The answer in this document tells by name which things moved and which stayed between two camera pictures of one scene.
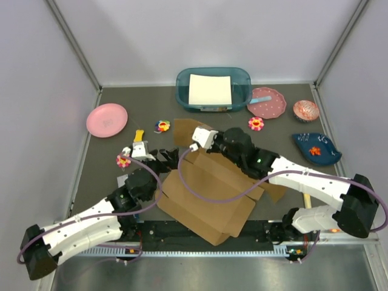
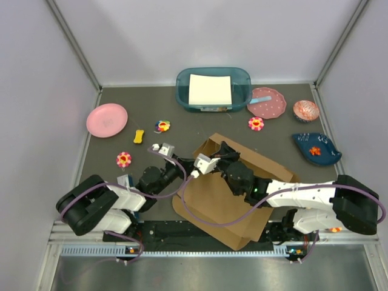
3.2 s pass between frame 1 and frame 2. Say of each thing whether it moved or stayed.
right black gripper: moved
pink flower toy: stayed
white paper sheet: stayed
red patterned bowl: stayed
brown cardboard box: moved
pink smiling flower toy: stayed
